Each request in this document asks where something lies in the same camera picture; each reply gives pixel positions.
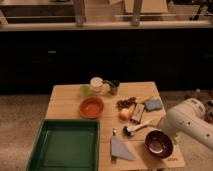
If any dark purple bowl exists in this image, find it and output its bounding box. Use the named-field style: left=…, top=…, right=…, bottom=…
left=145, top=130, right=173, bottom=159

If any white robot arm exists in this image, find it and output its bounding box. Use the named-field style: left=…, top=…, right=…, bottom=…
left=157, top=98, right=213, bottom=151

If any white cup stack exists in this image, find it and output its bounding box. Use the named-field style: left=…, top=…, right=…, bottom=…
left=90, top=77, right=103, bottom=94

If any green plastic tray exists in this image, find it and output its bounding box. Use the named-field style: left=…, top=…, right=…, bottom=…
left=26, top=120, right=100, bottom=171

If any dark cup with plant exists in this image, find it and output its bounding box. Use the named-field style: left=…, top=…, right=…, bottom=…
left=104, top=80, right=120, bottom=95

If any light green cup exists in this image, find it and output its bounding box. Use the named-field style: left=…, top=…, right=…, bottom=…
left=79, top=85, right=90, bottom=97

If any brown grape bunch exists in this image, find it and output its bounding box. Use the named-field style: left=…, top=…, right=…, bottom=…
left=117, top=97, right=136, bottom=110

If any orange bowl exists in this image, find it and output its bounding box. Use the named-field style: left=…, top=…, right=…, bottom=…
left=79, top=96, right=104, bottom=119

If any orange fruit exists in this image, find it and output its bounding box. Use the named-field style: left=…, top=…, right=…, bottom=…
left=119, top=108, right=131, bottom=121

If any brown rectangular block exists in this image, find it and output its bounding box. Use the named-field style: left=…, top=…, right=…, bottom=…
left=131, top=103, right=144, bottom=124

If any blue sponge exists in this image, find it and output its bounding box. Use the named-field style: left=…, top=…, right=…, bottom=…
left=144, top=99, right=162, bottom=112

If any white dish brush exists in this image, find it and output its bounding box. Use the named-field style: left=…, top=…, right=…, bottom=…
left=123, top=120, right=152, bottom=137

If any blue folded cloth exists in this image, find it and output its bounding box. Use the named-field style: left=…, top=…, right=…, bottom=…
left=110, top=136, right=135, bottom=161

